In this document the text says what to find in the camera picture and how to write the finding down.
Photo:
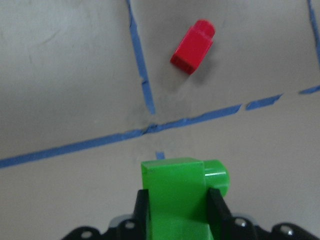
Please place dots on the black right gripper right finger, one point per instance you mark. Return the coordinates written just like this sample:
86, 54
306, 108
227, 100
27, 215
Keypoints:
219, 216

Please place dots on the green toy block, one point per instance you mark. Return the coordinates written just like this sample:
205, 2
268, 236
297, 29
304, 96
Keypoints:
177, 190

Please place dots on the red toy block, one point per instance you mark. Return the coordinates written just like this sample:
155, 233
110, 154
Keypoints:
194, 46

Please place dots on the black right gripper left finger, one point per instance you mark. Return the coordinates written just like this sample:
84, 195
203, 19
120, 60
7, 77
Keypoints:
141, 214

